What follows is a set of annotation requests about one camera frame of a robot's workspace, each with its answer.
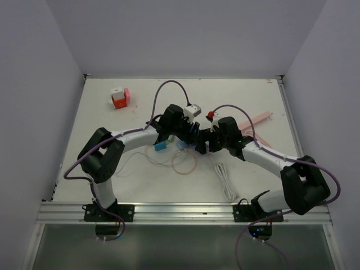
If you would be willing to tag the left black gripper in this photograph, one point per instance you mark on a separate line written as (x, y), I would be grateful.
(188, 136)

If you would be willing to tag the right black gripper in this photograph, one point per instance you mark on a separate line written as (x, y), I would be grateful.
(206, 135)

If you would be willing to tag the green usb charger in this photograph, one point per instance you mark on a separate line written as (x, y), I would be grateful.
(170, 139)

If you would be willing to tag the light blue usb charger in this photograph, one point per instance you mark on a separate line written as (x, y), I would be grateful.
(181, 145)

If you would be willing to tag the blue plug adapter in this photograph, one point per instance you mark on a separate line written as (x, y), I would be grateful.
(160, 146)

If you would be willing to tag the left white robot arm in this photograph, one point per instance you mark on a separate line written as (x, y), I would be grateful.
(100, 156)

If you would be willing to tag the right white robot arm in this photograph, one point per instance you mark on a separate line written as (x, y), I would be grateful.
(303, 185)

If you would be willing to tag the orange cube socket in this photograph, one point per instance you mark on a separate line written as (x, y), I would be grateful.
(118, 103)

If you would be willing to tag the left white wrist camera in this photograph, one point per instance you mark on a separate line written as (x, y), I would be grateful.
(191, 111)

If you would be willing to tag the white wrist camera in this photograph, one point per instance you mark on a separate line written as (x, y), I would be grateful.
(214, 118)
(191, 111)

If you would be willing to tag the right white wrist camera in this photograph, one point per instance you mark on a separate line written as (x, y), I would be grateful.
(214, 118)

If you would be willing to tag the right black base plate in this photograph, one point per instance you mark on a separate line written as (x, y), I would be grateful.
(244, 211)

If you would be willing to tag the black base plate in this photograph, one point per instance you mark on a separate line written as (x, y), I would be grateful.
(93, 213)
(244, 211)

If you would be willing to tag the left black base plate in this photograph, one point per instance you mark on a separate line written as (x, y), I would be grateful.
(93, 213)

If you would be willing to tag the aluminium mounting rail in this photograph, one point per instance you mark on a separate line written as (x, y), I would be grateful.
(171, 213)

